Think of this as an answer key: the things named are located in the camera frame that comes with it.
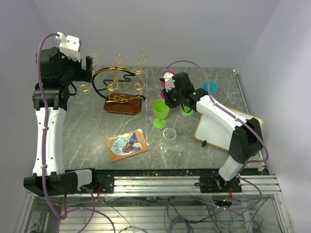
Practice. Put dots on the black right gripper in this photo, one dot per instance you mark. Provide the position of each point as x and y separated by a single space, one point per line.
171 104

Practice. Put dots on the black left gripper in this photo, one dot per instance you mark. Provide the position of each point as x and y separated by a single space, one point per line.
82 75

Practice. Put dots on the light green plastic wine glass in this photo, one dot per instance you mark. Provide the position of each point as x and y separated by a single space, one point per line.
161 111

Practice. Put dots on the clear wine glass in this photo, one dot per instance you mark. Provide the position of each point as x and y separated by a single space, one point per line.
169 135

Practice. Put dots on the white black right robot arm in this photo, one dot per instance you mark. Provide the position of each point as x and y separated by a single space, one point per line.
189 96

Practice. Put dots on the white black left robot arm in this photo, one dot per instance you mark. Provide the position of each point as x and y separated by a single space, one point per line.
57 72

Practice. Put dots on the pink plastic wine glass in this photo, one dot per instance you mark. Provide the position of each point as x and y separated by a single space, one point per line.
162 92

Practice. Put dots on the clear glass hanging on rack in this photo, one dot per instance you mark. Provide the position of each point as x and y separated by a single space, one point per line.
95 61

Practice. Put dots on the blue plastic wine glass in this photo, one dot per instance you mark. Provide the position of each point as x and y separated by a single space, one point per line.
213 87

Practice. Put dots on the small framed whiteboard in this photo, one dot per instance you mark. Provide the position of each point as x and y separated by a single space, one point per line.
213 131

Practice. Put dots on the Othello picture book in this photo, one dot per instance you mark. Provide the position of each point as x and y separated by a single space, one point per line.
126 145

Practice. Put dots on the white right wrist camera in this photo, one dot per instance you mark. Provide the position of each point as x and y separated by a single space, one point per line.
167 81

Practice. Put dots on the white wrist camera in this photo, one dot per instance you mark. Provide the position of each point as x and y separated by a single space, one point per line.
167 81
70 46

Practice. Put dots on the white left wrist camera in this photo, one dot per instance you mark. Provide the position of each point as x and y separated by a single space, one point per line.
70 46

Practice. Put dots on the gold wire wine glass rack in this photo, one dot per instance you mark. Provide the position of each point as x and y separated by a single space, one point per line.
122 93

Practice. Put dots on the aluminium extrusion rail base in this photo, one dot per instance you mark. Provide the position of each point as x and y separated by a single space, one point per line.
184 186

